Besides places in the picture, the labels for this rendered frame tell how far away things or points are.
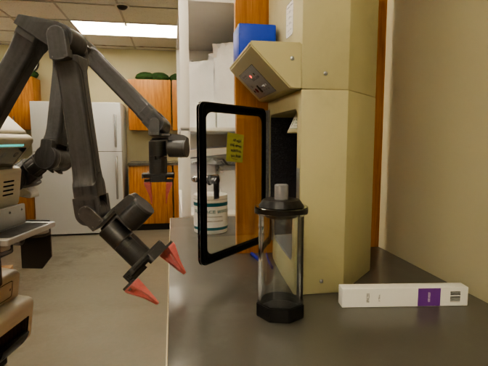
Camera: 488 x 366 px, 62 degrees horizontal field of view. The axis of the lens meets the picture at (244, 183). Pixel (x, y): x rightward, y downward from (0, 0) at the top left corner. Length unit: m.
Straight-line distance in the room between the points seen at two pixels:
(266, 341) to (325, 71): 0.58
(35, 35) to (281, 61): 0.53
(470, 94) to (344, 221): 0.44
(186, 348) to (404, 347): 0.38
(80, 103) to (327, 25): 0.57
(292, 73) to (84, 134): 0.47
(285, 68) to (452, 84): 0.48
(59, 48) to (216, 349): 0.68
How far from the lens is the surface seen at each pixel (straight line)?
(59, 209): 6.02
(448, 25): 1.25
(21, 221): 1.44
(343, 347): 0.78
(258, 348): 0.76
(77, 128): 0.97
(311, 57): 0.94
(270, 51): 0.92
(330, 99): 0.95
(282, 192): 0.81
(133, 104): 1.37
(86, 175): 0.96
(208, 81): 2.29
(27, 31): 1.03
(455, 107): 1.18
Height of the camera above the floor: 1.30
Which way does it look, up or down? 6 degrees down
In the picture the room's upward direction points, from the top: straight up
